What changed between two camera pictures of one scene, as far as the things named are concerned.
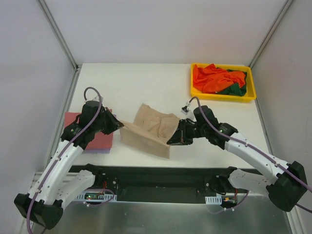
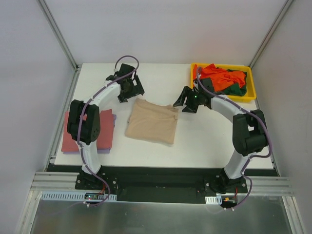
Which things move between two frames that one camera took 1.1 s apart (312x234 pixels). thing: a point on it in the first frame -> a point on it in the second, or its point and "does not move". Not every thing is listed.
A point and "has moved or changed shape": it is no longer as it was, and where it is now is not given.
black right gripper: [184, 131] -> [190, 99]
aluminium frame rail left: [73, 83] does not move
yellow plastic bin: [249, 96] does not move
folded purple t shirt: [102, 150] does not move
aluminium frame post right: [271, 33] does not move
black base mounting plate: [165, 183] does not move
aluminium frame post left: [59, 33] does not move
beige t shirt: [150, 131] has moved or changed shape
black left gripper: [108, 121] -> [133, 90]
